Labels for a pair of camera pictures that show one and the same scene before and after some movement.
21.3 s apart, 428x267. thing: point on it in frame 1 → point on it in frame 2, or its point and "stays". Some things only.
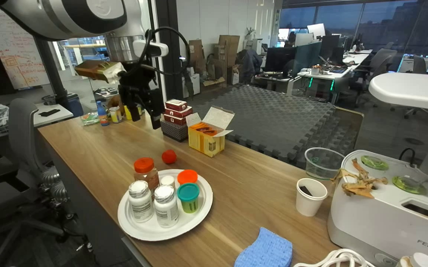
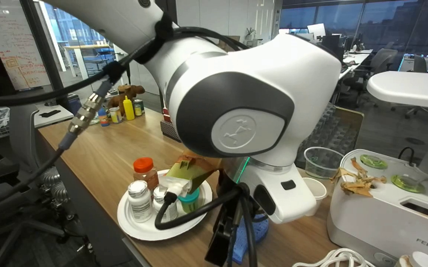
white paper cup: [309, 193] stays
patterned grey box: [173, 129] stays
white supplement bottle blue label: [140, 201] stays
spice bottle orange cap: [144, 171] stays
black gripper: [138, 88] → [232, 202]
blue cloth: [269, 250] → [260, 226]
